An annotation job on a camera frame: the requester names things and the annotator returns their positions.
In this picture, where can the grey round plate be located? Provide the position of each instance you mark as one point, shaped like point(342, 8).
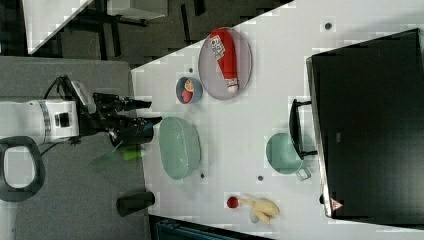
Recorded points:
point(210, 73)

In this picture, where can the small red ball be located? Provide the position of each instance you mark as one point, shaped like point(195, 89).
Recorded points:
point(232, 202)

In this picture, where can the red ketchup bottle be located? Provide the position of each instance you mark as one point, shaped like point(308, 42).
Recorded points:
point(223, 49)

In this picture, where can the red strawberry toy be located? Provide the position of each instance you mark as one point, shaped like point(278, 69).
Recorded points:
point(187, 96)

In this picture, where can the black cylinder post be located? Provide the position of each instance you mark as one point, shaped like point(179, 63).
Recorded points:
point(133, 203)

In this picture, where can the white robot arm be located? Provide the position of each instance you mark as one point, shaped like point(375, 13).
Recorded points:
point(55, 121)

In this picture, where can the orange slice toy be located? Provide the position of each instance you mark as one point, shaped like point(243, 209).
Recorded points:
point(189, 86)

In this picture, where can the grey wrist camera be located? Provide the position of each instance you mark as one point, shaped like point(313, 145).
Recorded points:
point(83, 97)

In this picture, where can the black toaster oven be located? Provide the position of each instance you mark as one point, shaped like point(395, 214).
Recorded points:
point(367, 109)

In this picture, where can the peeled banana toy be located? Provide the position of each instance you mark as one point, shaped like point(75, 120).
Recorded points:
point(261, 210)

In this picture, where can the green spatula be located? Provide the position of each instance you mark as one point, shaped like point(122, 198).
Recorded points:
point(126, 153)

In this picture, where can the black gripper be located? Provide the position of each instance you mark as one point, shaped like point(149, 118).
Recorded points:
point(121, 129)

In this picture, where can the green oval strainer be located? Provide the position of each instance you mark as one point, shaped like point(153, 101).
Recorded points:
point(179, 147)

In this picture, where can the small blue bowl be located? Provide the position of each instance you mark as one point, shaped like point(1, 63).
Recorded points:
point(197, 93)

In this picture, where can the green mug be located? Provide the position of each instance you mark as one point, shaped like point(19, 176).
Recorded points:
point(283, 157)

